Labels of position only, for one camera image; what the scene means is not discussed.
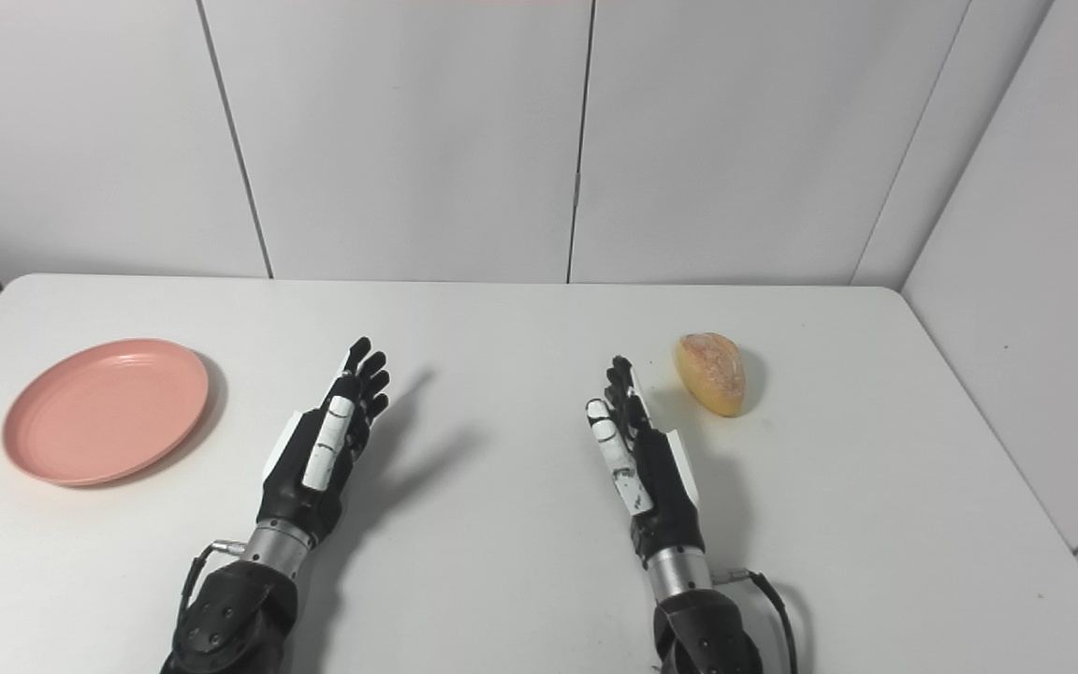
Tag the pink plate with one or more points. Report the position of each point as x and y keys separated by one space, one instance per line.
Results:
x=107 y=410

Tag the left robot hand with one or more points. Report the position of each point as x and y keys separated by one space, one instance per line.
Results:
x=307 y=468

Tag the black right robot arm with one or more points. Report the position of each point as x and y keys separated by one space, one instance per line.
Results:
x=698 y=618

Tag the bread roll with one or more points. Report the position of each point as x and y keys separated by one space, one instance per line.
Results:
x=712 y=373

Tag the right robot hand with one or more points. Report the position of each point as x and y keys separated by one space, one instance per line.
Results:
x=656 y=477

